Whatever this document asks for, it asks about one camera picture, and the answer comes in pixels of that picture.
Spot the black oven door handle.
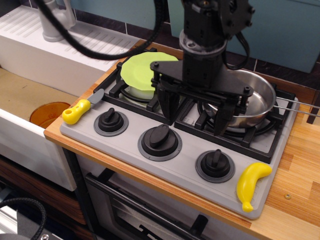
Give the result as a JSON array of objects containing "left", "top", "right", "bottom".
[{"left": 85, "top": 169, "right": 208, "bottom": 240}]

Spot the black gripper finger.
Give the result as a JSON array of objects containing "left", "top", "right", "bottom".
[
  {"left": 214, "top": 100, "right": 241, "bottom": 136},
  {"left": 157, "top": 85, "right": 180, "bottom": 119}
]

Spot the orange translucent cup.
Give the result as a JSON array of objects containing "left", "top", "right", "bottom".
[{"left": 29, "top": 101, "right": 70, "bottom": 129}]

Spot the stainless steel pan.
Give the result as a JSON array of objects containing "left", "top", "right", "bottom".
[{"left": 202, "top": 69, "right": 320, "bottom": 129}]

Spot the right black burner grate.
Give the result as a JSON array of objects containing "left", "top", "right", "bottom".
[{"left": 174, "top": 83, "right": 299, "bottom": 164}]

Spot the middle black stove knob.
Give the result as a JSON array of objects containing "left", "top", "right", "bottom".
[{"left": 137, "top": 124, "right": 183, "bottom": 162}]

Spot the screw in table top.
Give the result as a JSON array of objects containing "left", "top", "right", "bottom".
[{"left": 284, "top": 194, "right": 292, "bottom": 200}]

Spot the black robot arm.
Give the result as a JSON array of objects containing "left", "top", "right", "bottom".
[{"left": 150, "top": 0, "right": 255, "bottom": 136}]

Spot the toy oven door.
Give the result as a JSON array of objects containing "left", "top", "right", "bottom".
[{"left": 77, "top": 155, "right": 254, "bottom": 240}]

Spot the black burner grate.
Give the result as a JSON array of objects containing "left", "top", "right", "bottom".
[
  {"left": 174, "top": 83, "right": 299, "bottom": 164},
  {"left": 94, "top": 47, "right": 191, "bottom": 126}
]

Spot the right black stove knob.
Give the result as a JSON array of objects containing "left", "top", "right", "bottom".
[{"left": 195, "top": 149, "right": 236, "bottom": 184}]

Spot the grey toy stove top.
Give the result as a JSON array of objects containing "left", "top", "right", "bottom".
[{"left": 60, "top": 50, "right": 299, "bottom": 219}]

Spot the yellow handled toy knife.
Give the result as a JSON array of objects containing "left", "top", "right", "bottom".
[{"left": 62, "top": 88, "right": 105, "bottom": 125}]

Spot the black braided cable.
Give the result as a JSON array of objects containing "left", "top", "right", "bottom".
[{"left": 34, "top": 0, "right": 167, "bottom": 61}]

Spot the grey toy faucet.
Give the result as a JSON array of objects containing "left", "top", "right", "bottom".
[{"left": 37, "top": 0, "right": 76, "bottom": 42}]

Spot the left black stove knob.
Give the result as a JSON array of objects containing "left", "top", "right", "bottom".
[{"left": 93, "top": 107, "right": 129, "bottom": 137}]

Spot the lime green plate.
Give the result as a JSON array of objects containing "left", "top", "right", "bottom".
[{"left": 120, "top": 52, "right": 178, "bottom": 91}]

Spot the left black burner grate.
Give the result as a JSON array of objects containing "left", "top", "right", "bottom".
[{"left": 94, "top": 47, "right": 191, "bottom": 126}]

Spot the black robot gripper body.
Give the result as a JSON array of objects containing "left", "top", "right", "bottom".
[{"left": 150, "top": 30, "right": 253, "bottom": 100}]

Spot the yellow toy banana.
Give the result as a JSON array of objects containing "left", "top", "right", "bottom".
[{"left": 236, "top": 162, "right": 272, "bottom": 213}]

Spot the black stove knob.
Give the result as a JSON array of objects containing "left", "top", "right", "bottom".
[
  {"left": 93, "top": 107, "right": 129, "bottom": 137},
  {"left": 195, "top": 149, "right": 236, "bottom": 184},
  {"left": 137, "top": 124, "right": 183, "bottom": 162}
]

